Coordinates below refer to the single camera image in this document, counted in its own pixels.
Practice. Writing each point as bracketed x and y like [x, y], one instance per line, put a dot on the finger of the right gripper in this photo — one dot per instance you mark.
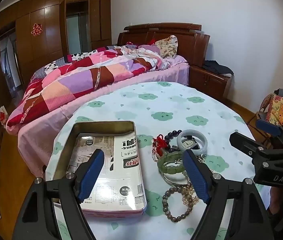
[257, 152]
[267, 127]

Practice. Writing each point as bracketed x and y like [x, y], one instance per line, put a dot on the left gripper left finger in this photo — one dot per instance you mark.
[88, 173]

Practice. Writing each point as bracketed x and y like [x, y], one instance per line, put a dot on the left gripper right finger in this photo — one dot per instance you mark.
[191, 165]

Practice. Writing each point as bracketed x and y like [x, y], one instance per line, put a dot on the pale jade bangle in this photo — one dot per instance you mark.
[191, 133]

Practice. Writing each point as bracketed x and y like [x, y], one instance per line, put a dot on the small wristwatch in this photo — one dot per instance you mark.
[191, 144]

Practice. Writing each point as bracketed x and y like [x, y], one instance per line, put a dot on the red knot tassel charm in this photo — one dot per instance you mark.
[159, 147]

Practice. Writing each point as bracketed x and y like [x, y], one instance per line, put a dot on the person's right hand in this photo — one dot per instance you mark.
[276, 199]

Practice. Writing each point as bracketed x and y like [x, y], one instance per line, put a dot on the wooden chair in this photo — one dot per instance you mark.
[262, 113]

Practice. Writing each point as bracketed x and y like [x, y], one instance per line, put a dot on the printed paper leaflet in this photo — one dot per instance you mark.
[119, 186]

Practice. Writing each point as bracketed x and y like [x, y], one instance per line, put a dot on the gold metal tin box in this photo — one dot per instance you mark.
[63, 148]

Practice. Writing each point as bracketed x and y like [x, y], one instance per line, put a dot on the cloud print tablecloth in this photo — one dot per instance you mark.
[167, 108]

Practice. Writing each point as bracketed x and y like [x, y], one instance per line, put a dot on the wooden nightstand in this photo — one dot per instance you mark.
[213, 85]

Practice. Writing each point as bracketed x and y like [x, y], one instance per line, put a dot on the dark clothes pile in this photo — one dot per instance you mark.
[214, 67]

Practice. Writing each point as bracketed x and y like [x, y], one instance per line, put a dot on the patchwork pink quilt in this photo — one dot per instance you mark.
[78, 78]

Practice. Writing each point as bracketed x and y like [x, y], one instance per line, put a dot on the red white gift bag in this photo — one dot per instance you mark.
[3, 115]

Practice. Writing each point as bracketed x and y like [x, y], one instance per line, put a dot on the wooden bed headboard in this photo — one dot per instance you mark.
[192, 42]

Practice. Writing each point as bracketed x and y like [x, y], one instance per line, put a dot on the floral pillow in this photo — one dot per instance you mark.
[168, 47]

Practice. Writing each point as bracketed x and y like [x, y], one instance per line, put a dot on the brown wooden wardrobe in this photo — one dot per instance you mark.
[34, 52]

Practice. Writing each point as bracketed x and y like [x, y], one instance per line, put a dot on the red double happiness sticker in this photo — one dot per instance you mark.
[36, 29]

